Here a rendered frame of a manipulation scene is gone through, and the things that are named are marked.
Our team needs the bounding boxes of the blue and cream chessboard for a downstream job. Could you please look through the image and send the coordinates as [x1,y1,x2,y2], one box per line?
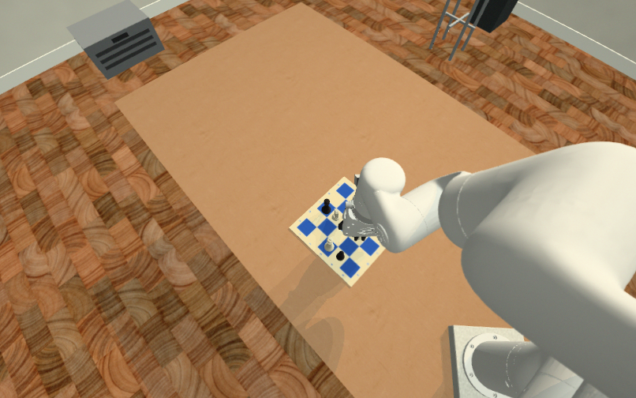
[289,177,386,287]

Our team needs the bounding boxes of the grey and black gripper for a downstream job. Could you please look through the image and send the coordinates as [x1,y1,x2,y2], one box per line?
[339,208,376,241]

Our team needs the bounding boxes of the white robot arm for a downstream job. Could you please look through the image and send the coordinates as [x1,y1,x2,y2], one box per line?
[346,141,636,398]

